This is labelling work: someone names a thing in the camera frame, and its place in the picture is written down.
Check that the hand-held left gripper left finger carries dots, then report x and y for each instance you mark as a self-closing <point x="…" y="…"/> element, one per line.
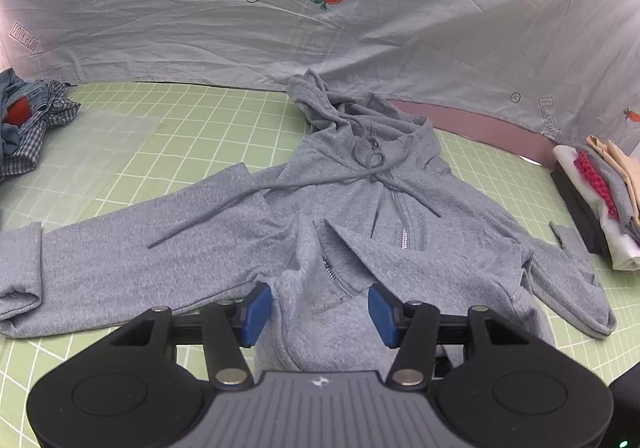
<point x="255" y="315"/>

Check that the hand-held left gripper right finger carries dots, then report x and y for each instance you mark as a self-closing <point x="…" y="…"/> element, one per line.
<point x="382" y="318"/>

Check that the grey zip hoodie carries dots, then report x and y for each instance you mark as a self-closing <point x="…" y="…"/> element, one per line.
<point x="225" y="228"/>

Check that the stack of folded clothes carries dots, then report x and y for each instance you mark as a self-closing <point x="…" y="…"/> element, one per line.
<point x="620" y="248"/>

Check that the green grid mat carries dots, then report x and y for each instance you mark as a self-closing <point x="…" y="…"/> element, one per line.
<point x="175" y="128"/>

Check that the pink underlay cloth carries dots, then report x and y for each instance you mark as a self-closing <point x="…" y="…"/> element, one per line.
<point x="475" y="128"/>

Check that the black folded garment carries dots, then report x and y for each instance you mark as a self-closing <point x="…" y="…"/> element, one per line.
<point x="575" y="203"/>

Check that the grey folded garment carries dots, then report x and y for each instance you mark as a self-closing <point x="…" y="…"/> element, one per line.
<point x="617" y="193"/>

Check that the translucent plastic sheet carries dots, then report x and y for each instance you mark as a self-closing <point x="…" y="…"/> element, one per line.
<point x="110" y="148"/>

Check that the pink knitted garment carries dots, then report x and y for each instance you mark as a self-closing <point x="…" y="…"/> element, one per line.
<point x="592" y="176"/>

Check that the beige folded garment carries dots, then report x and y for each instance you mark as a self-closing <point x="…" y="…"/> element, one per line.
<point x="620" y="158"/>

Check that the carrot printed bed sheet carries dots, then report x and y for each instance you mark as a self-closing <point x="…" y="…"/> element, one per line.
<point x="300" y="38"/>

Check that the blue plaid shirt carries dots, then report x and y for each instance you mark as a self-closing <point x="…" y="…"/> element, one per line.
<point x="55" y="108"/>

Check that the orange garment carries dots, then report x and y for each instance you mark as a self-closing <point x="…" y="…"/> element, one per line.
<point x="19" y="112"/>

